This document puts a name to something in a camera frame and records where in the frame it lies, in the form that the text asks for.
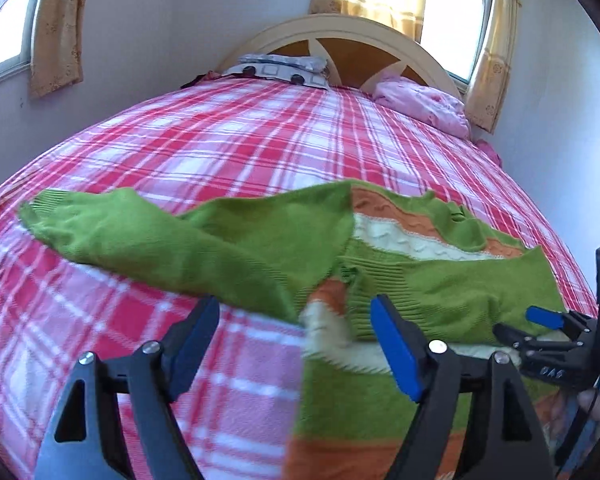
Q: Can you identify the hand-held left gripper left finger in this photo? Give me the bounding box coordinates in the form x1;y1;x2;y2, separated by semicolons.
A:
34;296;222;480

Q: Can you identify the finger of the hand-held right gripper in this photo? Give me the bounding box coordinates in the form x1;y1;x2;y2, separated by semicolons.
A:
526;306;595;335
492;323;583;357

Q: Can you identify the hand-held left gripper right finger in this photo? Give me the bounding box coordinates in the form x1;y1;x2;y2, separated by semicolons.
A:
370;294;553;480

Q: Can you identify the green orange knit sweater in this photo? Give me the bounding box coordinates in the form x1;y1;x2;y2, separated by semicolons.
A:
19;180;576;480

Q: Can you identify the pink cloth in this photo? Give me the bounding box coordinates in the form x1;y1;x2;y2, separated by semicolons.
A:
475;140;504;168

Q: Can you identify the red plaid bed sheet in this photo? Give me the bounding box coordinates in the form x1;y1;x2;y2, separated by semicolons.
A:
0;76;600;480

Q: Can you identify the pink pillow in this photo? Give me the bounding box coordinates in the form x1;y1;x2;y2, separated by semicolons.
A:
372;72;472;140

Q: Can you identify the dark cloth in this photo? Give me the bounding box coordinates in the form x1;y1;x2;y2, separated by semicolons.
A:
180;71;223;89

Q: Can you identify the white black patterned pillow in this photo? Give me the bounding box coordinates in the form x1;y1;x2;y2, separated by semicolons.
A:
223;62;331;90

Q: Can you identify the grey floral pillow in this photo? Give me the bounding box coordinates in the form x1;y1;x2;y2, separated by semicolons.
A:
239;53;329;74

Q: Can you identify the cream wooden headboard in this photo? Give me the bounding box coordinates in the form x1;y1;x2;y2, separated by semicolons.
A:
215;14;463;101

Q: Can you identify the white framed window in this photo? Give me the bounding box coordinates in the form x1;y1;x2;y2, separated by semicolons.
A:
420;0;496;86
0;0;41;92

